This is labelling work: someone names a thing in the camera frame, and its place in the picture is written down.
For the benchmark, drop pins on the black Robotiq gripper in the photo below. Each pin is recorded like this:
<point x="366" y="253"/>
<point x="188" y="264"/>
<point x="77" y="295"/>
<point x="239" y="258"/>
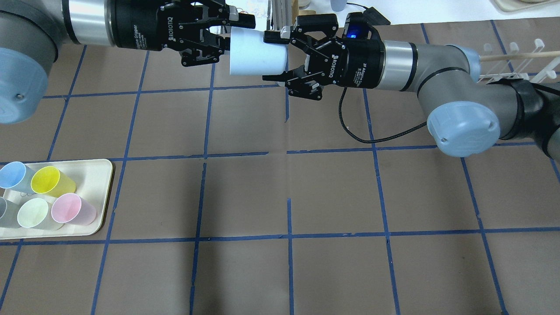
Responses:
<point x="141" y="24"/>

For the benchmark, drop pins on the light blue plastic cup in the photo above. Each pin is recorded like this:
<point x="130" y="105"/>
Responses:
<point x="17" y="176"/>

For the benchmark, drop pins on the yellow plastic cup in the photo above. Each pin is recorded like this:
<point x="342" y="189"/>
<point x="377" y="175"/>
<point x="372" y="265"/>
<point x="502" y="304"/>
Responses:
<point x="50" y="181"/>

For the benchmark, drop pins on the second black Robotiq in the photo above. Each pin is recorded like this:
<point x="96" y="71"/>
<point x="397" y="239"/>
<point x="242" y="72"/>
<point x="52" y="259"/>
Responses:
<point x="359" y="61"/>

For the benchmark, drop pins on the transferred light blue cup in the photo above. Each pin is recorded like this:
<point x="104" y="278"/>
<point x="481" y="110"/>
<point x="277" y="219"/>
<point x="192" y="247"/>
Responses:
<point x="251" y="56"/>

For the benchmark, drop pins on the grey plastic cup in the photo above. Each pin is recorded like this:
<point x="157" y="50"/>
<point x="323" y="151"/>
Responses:
<point x="9" y="214"/>

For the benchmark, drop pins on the cream plastic cup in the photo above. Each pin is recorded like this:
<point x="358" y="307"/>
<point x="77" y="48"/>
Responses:
<point x="36" y="214"/>

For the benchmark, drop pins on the cream plastic tray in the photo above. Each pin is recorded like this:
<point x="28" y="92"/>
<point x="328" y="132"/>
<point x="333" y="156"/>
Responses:
<point x="93" y="179"/>

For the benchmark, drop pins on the black power adapter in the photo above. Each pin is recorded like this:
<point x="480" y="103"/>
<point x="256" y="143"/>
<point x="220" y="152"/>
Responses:
<point x="375" y="18"/>

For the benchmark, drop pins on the pink plastic cup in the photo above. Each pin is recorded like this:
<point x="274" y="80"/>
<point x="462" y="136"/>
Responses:
<point x="72" y="209"/>

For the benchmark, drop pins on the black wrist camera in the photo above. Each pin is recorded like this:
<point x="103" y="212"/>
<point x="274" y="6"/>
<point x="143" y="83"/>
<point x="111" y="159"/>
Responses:
<point x="357" y="27"/>

